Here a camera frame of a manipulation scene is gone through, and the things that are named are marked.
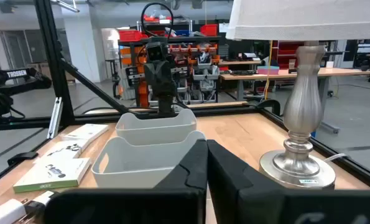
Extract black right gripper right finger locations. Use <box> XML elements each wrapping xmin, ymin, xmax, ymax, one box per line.
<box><xmin>206</xmin><ymin>139</ymin><xmax>370</xmax><ymax>224</ymax></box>

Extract grey plastic bin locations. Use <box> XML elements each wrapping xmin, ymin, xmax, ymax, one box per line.
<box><xmin>91</xmin><ymin>130</ymin><xmax>208</xmax><ymax>189</ymax></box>
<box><xmin>115</xmin><ymin>108</ymin><xmax>198</xmax><ymax>147</ymax></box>

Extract black frame bracket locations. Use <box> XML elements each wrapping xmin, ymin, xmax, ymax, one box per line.
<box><xmin>7</xmin><ymin>151</ymin><xmax>39</xmax><ymax>166</ymax></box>
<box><xmin>255</xmin><ymin>98</ymin><xmax>281</xmax><ymax>116</ymax></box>

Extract silver aluminium bar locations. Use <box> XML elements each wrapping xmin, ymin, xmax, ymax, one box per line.
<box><xmin>46</xmin><ymin>96</ymin><xmax>63</xmax><ymax>139</ymax></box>

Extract pink teal box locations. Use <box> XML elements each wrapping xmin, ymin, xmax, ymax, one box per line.
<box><xmin>256</xmin><ymin>65</ymin><xmax>280</xmax><ymax>76</ymax></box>

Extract white power cord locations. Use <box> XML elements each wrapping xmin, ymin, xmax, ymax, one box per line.
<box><xmin>323</xmin><ymin>152</ymin><xmax>348</xmax><ymax>163</ymax></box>

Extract black USB charger white label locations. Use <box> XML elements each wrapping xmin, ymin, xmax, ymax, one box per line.
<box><xmin>22</xmin><ymin>190</ymin><xmax>60</xmax><ymax>220</ymax></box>

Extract black aluminium table frame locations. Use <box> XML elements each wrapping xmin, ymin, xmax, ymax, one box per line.
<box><xmin>0</xmin><ymin>0</ymin><xmax>370</xmax><ymax>190</ymax></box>

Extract metal shelf rack orange bins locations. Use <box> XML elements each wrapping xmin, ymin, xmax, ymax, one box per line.
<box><xmin>118</xmin><ymin>14</ymin><xmax>222</xmax><ymax>109</ymax></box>

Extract black keyboard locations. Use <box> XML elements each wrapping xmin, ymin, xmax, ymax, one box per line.
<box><xmin>229</xmin><ymin>70</ymin><xmax>257</xmax><ymax>77</ymax></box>

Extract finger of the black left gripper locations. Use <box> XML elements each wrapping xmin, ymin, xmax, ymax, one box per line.
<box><xmin>166</xmin><ymin>95</ymin><xmax>177</xmax><ymax>118</ymax></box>
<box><xmin>157</xmin><ymin>95</ymin><xmax>167</xmax><ymax>118</ymax></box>

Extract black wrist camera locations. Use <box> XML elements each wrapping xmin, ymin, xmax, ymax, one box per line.
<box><xmin>146</xmin><ymin>41</ymin><xmax>170</xmax><ymax>62</ymax></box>

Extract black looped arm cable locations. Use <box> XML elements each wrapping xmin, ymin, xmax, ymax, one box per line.
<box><xmin>140</xmin><ymin>2</ymin><xmax>175</xmax><ymax>43</ymax></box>

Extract wooden workbench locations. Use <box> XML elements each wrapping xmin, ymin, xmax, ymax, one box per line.
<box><xmin>218</xmin><ymin>67</ymin><xmax>370</xmax><ymax>134</ymax></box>

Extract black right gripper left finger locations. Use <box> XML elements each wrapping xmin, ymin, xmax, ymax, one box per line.
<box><xmin>44</xmin><ymin>139</ymin><xmax>209</xmax><ymax>224</ymax></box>

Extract white switching power adapter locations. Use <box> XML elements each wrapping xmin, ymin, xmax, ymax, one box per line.
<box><xmin>0</xmin><ymin>198</ymin><xmax>33</xmax><ymax>224</ymax></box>

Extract silver table lamp white shade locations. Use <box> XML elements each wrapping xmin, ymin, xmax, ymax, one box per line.
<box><xmin>225</xmin><ymin>0</ymin><xmax>370</xmax><ymax>190</ymax></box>

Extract red cabinet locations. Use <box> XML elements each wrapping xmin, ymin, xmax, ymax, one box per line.
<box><xmin>271</xmin><ymin>40</ymin><xmax>306</xmax><ymax>70</ymax></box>

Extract yellow extension cord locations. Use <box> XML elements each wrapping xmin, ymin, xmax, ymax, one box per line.
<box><xmin>264</xmin><ymin>39</ymin><xmax>274</xmax><ymax>101</ymax></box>

